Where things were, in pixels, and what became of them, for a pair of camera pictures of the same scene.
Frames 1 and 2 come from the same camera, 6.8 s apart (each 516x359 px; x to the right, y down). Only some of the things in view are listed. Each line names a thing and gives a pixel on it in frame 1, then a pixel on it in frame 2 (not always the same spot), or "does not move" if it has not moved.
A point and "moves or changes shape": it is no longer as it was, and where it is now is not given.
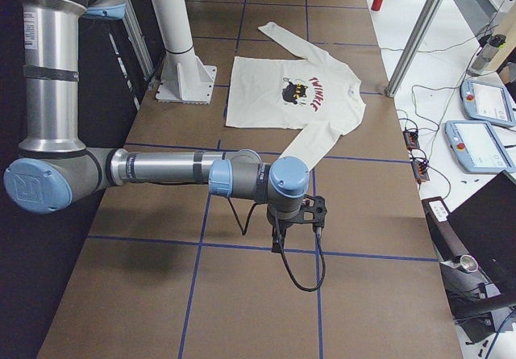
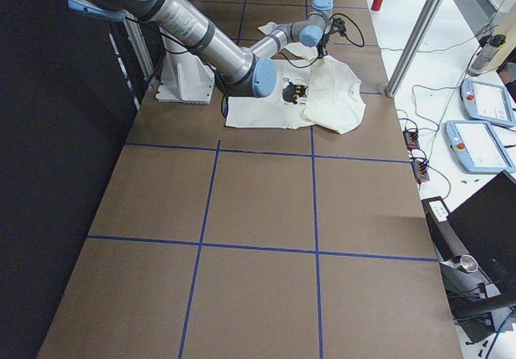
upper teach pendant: [487, 102] does not move
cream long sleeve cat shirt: [311, 93] moves or changes shape
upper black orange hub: [412, 139] does not move
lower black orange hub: [420, 170] does not move
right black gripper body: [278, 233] → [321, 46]
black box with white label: [449, 243] does not move
